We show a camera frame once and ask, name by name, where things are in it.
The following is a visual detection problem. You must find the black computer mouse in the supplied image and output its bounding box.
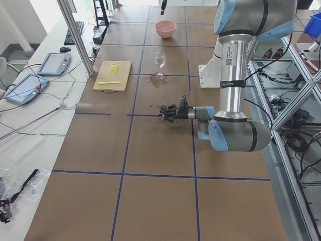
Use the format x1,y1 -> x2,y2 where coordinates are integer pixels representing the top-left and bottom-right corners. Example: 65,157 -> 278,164
59,47 -> 71,53

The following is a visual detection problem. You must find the blue teach pendant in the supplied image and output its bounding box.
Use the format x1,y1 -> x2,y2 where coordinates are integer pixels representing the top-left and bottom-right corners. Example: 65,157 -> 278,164
4,74 -> 49,105
37,53 -> 71,77

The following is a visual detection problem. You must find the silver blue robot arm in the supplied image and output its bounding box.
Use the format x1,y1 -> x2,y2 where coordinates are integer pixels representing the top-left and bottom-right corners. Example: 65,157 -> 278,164
159,1 -> 297,152

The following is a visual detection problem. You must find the aluminium frame post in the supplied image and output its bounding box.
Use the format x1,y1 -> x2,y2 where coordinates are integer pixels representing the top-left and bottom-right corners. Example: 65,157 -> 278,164
57,0 -> 94,76

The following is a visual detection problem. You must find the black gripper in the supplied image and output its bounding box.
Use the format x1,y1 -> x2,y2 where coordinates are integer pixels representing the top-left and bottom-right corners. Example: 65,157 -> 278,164
160,0 -> 167,15
163,104 -> 189,123

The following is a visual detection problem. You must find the black keyboard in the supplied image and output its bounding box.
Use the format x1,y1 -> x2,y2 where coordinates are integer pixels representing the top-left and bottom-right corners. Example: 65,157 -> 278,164
63,21 -> 85,46

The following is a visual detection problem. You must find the blue plastic bin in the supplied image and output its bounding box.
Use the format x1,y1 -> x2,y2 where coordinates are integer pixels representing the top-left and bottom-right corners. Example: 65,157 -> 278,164
304,12 -> 321,38

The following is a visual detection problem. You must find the clear wine glass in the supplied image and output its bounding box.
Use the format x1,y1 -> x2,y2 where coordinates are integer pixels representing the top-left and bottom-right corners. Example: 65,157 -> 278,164
155,52 -> 166,79

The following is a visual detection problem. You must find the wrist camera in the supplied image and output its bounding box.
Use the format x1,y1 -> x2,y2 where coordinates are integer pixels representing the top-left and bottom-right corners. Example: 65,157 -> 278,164
179,95 -> 188,109

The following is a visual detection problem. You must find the wooden cutting board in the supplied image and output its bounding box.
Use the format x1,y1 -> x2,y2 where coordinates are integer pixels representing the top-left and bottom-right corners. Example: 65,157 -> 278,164
93,61 -> 131,92

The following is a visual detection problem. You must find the pink bowl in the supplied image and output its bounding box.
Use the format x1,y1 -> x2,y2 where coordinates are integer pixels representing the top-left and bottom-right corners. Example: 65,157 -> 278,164
155,20 -> 177,39

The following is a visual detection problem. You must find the black strap tool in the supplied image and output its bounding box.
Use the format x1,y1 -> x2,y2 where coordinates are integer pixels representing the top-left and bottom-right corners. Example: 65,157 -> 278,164
1,169 -> 39,223

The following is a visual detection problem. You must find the yellow plastic knife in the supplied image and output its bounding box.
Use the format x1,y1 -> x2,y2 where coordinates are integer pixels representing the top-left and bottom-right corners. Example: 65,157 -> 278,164
98,81 -> 122,85

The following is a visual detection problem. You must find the clear plastic bag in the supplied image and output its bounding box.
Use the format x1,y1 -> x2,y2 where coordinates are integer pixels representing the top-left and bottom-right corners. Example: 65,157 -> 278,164
1,162 -> 51,201

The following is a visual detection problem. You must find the steel cocktail jigger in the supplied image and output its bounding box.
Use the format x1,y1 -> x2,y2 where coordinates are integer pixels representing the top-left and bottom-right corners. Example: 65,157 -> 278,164
159,104 -> 168,119

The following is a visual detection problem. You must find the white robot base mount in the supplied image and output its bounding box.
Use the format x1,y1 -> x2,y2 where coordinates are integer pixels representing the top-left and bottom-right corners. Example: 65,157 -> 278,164
199,39 -> 222,88

